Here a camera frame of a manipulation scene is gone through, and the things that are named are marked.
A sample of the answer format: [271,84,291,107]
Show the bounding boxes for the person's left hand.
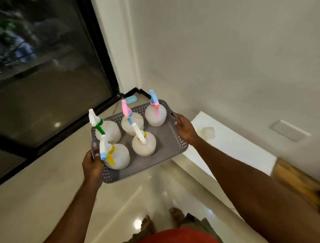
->
[82,149,104,187]

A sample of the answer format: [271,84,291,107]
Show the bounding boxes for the person's right hand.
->
[174,114,200,146]

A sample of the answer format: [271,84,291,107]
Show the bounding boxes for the grey perforated plastic tray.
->
[91,99,189,184]

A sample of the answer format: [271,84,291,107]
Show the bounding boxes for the person's right forearm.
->
[192,136,320,243]

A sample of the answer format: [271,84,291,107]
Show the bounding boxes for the person's left forearm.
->
[44,179,103,243]

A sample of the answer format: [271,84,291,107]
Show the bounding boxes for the spray bottle blue-tipped yellow trigger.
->
[99,135,131,170]

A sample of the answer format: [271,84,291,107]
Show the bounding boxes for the spray bottle white green head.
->
[89,109,122,145]

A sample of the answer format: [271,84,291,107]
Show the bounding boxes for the small translucent plastic cup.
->
[201,126,216,141]

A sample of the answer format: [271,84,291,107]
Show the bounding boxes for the spray bottle white yellow-collar head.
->
[131,123,157,157]

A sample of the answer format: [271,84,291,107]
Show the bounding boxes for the white low ledge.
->
[172,111,277,218]

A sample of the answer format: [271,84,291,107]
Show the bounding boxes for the person's left foot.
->
[140,215,155,235]

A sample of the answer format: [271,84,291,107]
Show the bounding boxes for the person's foot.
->
[169,207,186,227]
[140,215,155,235]

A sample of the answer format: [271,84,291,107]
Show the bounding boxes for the black-framed glass door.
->
[0,0,123,186]

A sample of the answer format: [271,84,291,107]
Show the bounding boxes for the person's right foot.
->
[169,207,186,227]

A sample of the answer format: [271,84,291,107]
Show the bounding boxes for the person's olive shorts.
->
[122,213,224,243]

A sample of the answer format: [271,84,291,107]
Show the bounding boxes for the person's red shirt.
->
[138,227,219,243]

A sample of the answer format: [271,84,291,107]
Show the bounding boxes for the wooden furniture piece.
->
[270,157,320,209]

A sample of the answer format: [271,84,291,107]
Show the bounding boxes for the white wall plate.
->
[270,119,311,143]

